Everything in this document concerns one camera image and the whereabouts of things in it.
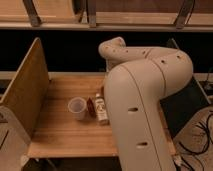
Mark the wooden left side panel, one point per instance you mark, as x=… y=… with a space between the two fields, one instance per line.
x=22 y=101

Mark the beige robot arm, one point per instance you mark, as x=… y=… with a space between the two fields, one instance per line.
x=137 y=79

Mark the black right side panel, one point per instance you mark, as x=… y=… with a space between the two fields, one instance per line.
x=184 y=102

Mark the dark red round object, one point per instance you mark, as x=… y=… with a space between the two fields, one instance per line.
x=91 y=108

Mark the wooden shelf with brackets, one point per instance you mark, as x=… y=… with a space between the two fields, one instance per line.
x=125 y=15

